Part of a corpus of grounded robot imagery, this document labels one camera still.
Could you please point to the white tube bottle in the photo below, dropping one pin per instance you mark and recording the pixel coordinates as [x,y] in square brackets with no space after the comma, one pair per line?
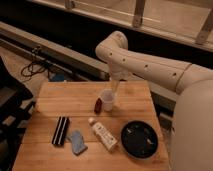
[103,134]

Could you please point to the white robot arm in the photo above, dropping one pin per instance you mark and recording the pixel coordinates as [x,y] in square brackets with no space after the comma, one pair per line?
[192,127]

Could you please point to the translucent yellowish end tool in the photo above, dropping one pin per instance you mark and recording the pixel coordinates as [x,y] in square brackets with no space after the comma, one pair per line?
[114,85]

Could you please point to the small dark red bottle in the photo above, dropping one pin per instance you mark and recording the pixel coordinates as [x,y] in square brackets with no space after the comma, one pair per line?
[98,106]

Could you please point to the translucent plastic cup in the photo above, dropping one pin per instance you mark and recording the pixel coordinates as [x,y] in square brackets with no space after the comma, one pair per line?
[107,97]

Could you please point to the black white striped eraser block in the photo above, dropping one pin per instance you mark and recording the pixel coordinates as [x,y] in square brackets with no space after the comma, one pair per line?
[60,131]

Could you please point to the black round bowl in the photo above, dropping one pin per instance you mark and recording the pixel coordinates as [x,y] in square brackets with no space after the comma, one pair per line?
[139,139]

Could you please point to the black chair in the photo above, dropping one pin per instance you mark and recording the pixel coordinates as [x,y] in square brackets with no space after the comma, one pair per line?
[15,102]

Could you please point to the blue object behind table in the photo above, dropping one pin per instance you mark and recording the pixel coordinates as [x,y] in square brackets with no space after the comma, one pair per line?
[58,78]

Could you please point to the blue cloth mitt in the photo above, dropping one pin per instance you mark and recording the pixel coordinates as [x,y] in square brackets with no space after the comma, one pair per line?
[77,142]

